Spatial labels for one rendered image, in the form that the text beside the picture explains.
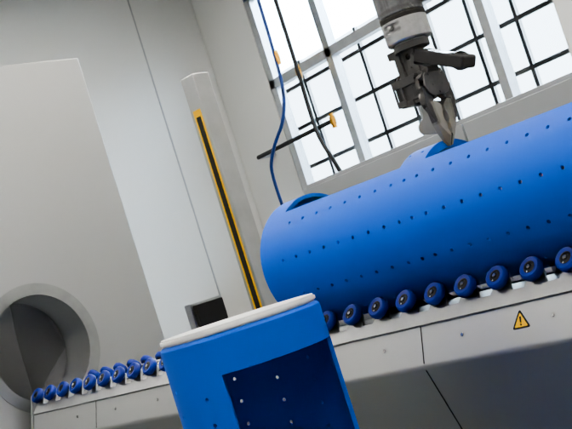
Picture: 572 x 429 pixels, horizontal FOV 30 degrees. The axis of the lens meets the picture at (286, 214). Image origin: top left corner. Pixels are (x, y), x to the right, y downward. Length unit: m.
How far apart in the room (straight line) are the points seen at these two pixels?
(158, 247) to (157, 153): 0.64
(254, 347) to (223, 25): 5.88
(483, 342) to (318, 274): 0.40
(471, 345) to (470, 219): 0.23
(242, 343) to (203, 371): 0.08
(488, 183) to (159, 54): 5.75
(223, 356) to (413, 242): 0.47
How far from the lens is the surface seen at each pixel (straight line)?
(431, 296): 2.02
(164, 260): 7.07
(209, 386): 1.72
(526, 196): 1.82
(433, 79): 2.07
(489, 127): 4.07
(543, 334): 1.87
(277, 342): 1.71
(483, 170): 1.87
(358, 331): 2.17
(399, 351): 2.09
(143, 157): 7.17
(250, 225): 3.01
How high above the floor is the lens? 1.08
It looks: 3 degrees up
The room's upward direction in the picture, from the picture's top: 18 degrees counter-clockwise
